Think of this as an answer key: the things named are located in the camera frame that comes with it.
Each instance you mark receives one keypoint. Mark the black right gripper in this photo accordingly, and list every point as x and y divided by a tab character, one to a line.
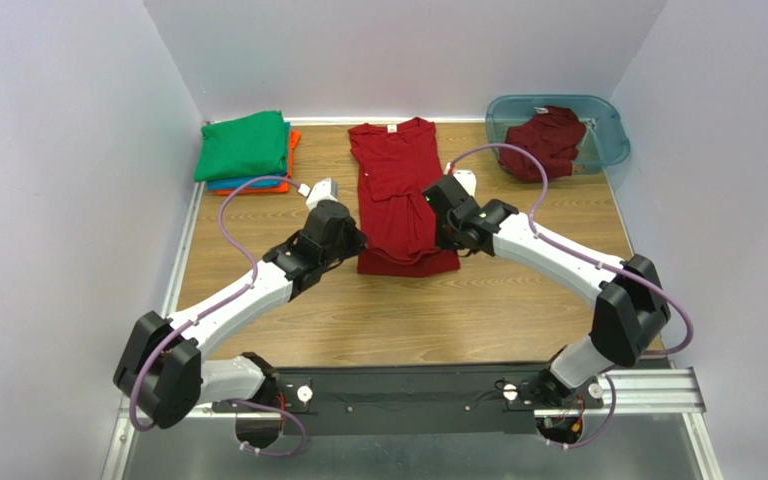
440	217

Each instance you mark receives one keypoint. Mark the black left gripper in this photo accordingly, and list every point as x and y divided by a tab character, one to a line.
352	242

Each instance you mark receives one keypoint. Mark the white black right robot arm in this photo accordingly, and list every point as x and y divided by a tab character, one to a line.
628	311

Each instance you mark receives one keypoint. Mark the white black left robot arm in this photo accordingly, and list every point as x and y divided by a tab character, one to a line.
165	368

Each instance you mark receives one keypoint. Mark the orange folded t shirt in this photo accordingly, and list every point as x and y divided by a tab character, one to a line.
225	187

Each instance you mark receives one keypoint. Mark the blue folded t shirt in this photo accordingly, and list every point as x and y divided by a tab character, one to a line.
270	176

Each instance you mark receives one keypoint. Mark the green folded t shirt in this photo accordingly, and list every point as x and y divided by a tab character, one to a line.
250	146

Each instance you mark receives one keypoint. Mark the dark red t shirt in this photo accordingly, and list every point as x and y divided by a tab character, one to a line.
552	138

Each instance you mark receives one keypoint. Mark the teal plastic bin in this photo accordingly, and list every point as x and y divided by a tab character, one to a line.
605	144

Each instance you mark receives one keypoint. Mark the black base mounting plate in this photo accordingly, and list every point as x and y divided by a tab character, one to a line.
417	399

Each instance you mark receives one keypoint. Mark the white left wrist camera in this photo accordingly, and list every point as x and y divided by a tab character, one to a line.
323	190

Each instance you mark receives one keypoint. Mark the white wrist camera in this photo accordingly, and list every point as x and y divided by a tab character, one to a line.
467	179
323	190

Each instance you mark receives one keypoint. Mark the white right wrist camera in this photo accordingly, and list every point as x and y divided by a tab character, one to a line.
467	179

